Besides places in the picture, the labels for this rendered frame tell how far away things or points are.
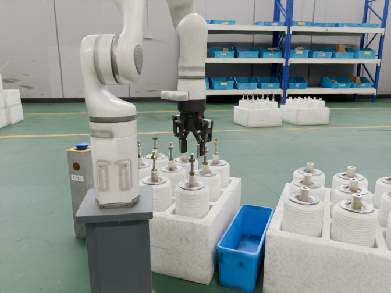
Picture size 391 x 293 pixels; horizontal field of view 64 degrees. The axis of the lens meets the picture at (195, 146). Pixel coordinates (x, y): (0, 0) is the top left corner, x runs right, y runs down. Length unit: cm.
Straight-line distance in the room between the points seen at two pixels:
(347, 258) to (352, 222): 8
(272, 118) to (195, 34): 265
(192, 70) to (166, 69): 535
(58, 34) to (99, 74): 577
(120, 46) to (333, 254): 63
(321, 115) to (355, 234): 291
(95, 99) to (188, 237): 45
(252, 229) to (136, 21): 78
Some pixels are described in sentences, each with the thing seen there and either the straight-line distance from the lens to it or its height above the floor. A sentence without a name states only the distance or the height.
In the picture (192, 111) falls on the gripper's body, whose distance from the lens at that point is 80.
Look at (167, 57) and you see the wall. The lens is 615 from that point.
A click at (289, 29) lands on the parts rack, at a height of 126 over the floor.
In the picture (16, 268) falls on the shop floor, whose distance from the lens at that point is 112.
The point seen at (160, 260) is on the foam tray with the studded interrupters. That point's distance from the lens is 94.
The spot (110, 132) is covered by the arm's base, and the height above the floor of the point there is 45.
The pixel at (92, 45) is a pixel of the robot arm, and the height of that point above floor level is 61.
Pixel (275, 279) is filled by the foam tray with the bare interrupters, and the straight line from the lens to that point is 87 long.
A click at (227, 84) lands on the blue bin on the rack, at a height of 34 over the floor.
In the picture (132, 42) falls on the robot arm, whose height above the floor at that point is 62.
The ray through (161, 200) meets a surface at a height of 20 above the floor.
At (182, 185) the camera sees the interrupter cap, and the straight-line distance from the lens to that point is 88.
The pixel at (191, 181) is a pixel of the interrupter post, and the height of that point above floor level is 27.
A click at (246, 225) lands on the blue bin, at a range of 113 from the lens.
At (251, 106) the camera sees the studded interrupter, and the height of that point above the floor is 22.
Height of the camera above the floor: 56
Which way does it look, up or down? 14 degrees down
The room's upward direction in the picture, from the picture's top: straight up
